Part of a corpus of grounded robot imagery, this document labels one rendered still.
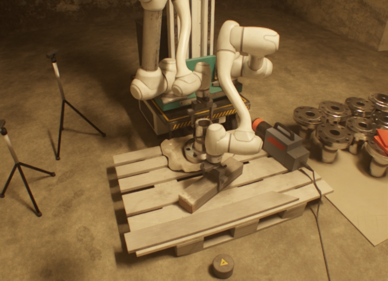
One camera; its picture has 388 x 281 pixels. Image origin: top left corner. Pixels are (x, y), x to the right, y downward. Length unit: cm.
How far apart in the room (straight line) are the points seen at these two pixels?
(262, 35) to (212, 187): 85
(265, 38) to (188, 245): 113
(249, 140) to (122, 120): 149
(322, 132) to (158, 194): 122
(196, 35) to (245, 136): 101
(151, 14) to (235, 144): 82
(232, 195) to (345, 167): 98
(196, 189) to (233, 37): 83
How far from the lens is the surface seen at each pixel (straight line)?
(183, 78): 163
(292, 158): 190
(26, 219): 204
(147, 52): 175
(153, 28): 168
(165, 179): 181
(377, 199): 221
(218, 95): 219
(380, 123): 255
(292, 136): 192
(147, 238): 152
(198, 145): 190
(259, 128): 208
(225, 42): 158
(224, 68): 155
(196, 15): 218
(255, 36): 157
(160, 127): 225
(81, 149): 243
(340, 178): 224
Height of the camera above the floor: 139
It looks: 35 degrees down
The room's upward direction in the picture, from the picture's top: straight up
